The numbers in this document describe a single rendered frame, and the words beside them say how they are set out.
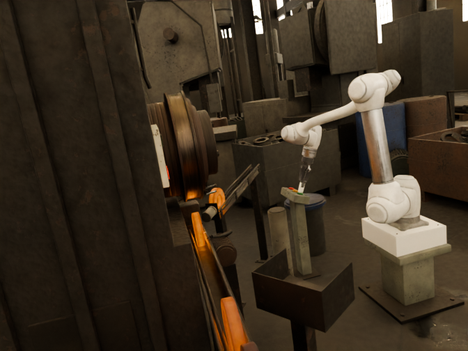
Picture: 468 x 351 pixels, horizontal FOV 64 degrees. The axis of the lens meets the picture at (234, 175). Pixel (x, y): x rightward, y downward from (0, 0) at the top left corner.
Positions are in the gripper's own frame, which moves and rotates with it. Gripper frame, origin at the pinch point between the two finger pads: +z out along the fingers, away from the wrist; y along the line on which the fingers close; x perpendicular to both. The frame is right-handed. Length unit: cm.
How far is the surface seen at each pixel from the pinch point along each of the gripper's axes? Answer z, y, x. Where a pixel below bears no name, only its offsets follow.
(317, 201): 12.7, -26.3, 28.1
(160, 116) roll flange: -30, 74, -99
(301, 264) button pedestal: 54, -3, 14
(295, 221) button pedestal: 24.0, -4.2, 3.2
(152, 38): -103, -210, -109
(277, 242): 38.2, 1.3, -8.8
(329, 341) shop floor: 67, 64, 4
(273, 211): 18.8, -1.3, -15.1
